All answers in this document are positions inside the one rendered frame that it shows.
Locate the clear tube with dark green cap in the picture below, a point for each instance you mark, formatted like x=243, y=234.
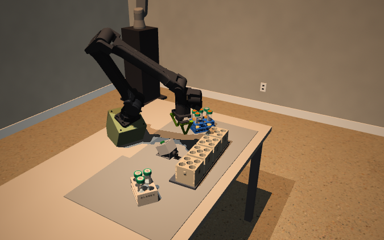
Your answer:
x=136, y=174

